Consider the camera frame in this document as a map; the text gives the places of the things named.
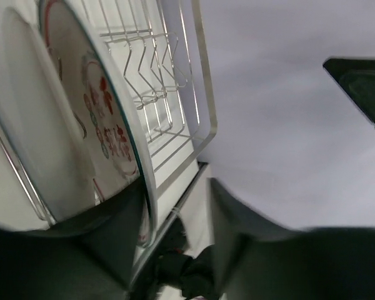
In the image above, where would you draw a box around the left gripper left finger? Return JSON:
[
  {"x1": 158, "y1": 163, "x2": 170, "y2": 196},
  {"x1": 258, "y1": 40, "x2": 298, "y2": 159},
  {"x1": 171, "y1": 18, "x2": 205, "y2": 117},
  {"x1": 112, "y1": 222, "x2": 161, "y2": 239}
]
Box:
[{"x1": 0, "y1": 179, "x2": 145, "y2": 299}]

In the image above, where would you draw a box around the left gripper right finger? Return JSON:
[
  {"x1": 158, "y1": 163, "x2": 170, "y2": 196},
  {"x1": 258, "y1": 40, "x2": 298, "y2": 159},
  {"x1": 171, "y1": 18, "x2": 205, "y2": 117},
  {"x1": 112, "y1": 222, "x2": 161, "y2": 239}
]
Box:
[{"x1": 209, "y1": 178, "x2": 375, "y2": 299}]

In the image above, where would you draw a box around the grey rim red character plate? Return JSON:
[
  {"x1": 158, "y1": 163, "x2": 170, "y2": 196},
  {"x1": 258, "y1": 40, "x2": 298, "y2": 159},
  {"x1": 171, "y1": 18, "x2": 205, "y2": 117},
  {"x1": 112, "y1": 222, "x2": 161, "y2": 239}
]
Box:
[{"x1": 37, "y1": 1, "x2": 157, "y2": 248}]

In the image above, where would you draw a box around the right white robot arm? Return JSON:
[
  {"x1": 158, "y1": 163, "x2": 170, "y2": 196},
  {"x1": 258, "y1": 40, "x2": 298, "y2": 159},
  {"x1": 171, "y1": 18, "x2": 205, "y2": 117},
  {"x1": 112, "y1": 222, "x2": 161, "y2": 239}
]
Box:
[{"x1": 322, "y1": 57, "x2": 375, "y2": 127}]

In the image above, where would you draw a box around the steel wire dish rack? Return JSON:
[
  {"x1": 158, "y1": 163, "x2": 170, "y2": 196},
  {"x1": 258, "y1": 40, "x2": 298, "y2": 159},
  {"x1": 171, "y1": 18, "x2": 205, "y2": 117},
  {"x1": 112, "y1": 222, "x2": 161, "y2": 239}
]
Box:
[{"x1": 0, "y1": 0, "x2": 219, "y2": 226}]

